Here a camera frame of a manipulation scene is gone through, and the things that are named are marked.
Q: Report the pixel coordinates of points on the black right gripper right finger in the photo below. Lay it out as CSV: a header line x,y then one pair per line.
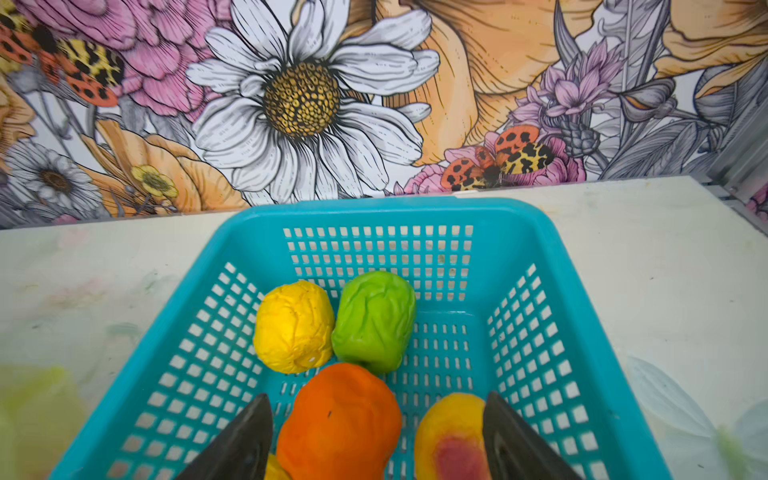
x,y
514,450

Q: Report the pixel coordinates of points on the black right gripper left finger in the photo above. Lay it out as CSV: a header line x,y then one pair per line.
x,y
240,450

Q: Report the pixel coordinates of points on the yellow toy banana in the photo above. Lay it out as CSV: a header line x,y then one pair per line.
x,y
274,470

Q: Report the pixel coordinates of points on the yellow pink toy peach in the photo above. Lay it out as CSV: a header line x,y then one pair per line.
x,y
449,442

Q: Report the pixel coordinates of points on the orange toy fruit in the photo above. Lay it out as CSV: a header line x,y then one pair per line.
x,y
345,424

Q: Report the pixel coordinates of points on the yellow toy pepper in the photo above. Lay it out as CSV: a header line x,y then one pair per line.
x,y
293,328

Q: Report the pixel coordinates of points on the green toy pepper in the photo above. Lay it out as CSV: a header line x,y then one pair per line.
x,y
375,321

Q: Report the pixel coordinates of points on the yellow-green plastic bag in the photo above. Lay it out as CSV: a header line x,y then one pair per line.
x,y
41,414

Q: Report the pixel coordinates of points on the teal plastic mesh basket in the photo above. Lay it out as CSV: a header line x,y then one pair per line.
x,y
438,294

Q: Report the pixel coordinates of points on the aluminium frame corner post right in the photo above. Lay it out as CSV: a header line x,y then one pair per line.
x,y
741,167

